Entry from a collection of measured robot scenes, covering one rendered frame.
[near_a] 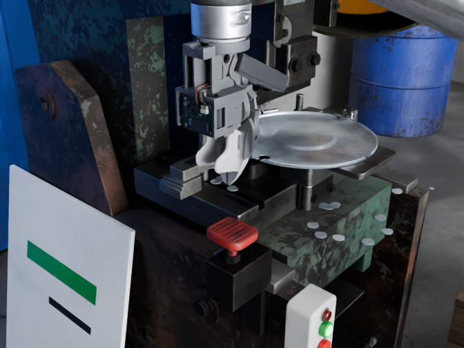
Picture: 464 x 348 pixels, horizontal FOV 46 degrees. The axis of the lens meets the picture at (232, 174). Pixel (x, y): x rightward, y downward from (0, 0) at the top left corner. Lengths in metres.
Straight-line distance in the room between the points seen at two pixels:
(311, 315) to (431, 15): 0.47
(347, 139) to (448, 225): 1.40
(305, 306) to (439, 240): 1.50
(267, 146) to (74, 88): 0.43
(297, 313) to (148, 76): 0.57
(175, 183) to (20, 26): 1.17
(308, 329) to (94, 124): 0.62
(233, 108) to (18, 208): 0.95
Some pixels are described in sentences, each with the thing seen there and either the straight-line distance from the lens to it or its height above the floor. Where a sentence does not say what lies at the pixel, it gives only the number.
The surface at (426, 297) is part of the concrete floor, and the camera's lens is 2.02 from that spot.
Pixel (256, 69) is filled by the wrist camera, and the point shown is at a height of 1.01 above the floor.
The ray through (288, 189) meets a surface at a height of 0.70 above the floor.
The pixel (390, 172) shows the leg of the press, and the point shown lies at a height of 0.64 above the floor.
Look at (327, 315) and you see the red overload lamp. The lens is 0.91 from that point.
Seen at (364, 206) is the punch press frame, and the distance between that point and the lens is 1.19.
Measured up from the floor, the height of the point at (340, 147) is 0.78.
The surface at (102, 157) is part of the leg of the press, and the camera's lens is 1.21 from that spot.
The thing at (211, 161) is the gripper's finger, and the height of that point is 0.88.
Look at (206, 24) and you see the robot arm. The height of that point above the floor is 1.08.
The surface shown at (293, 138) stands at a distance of 1.09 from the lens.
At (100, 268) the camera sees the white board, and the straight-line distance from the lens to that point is 1.29.
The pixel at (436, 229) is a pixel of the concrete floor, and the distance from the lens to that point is 2.42.
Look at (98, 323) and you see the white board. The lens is 1.35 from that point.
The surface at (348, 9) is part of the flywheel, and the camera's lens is 1.39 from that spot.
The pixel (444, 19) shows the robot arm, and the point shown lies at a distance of 0.74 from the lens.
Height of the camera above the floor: 1.20
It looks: 26 degrees down
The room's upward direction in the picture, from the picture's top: straight up
